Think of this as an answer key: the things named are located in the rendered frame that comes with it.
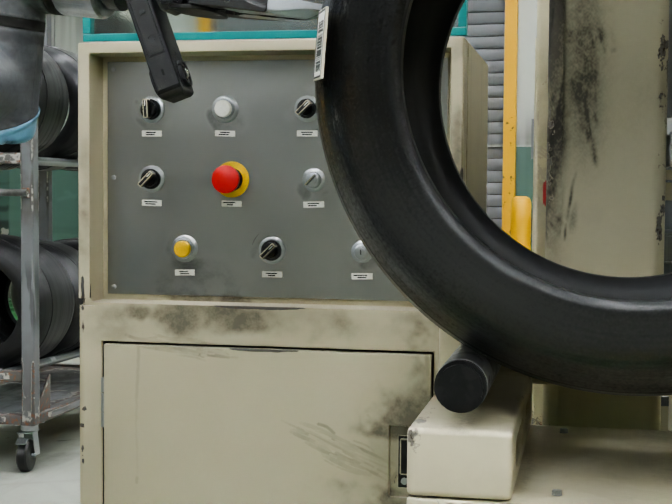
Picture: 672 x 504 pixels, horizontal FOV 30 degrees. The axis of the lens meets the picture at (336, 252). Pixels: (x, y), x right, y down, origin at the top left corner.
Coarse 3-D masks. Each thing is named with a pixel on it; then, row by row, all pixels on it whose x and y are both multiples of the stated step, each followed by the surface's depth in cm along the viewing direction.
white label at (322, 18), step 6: (324, 12) 105; (318, 18) 108; (324, 18) 105; (318, 24) 108; (324, 24) 105; (318, 30) 108; (324, 30) 105; (318, 36) 108; (324, 36) 105; (318, 42) 107; (324, 42) 105; (318, 48) 107; (324, 48) 105; (318, 54) 107; (324, 54) 105; (318, 60) 107; (324, 60) 105; (318, 66) 106; (318, 72) 106; (318, 78) 106
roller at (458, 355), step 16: (464, 352) 109; (448, 368) 104; (464, 368) 104; (480, 368) 105; (496, 368) 114; (448, 384) 105; (464, 384) 104; (480, 384) 104; (448, 400) 105; (464, 400) 104; (480, 400) 104
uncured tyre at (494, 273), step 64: (384, 0) 104; (448, 0) 129; (384, 64) 104; (320, 128) 110; (384, 128) 104; (384, 192) 105; (448, 192) 130; (384, 256) 108; (448, 256) 104; (512, 256) 129; (448, 320) 107; (512, 320) 103; (576, 320) 102; (640, 320) 101; (576, 384) 106; (640, 384) 104
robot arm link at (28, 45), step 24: (0, 24) 119; (24, 24) 120; (0, 48) 119; (24, 48) 121; (0, 72) 117; (24, 72) 121; (0, 96) 117; (24, 96) 121; (0, 120) 120; (24, 120) 122; (0, 144) 121
